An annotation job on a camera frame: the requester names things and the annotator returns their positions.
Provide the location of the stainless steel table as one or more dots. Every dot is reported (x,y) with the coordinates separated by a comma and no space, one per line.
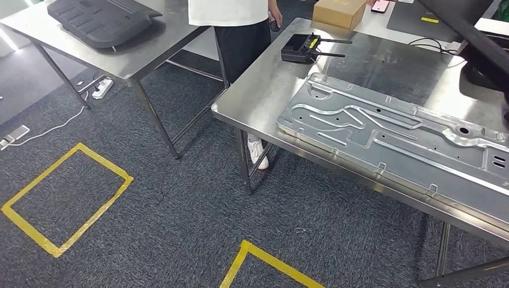
(159,51)

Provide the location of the black router with antennas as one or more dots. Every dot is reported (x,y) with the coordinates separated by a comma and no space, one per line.
(294,49)

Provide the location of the person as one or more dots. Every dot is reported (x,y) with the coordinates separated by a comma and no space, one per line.
(238,43)

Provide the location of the pressed sheet metal panel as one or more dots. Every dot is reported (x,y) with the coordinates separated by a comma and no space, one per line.
(417,159)

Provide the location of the stainless steel workbench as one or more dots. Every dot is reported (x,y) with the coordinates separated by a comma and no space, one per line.
(262,91)

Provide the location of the black plastic plate part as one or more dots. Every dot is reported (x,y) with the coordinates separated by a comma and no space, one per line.
(489,71)

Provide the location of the pink phone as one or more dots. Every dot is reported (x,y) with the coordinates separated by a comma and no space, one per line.
(380,5)

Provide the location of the small black handheld device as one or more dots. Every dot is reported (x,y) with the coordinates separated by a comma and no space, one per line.
(275,26)

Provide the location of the white power strip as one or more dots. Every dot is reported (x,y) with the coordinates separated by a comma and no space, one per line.
(102,88)

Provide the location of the large black plastic panel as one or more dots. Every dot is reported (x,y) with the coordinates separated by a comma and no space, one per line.
(103,20)

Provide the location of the metal floor socket plate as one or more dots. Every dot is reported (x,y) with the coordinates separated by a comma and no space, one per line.
(18,133)

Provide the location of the brown cardboard box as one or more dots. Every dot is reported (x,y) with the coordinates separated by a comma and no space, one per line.
(338,14)

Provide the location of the black desk mat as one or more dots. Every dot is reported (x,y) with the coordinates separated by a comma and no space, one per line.
(409,28)

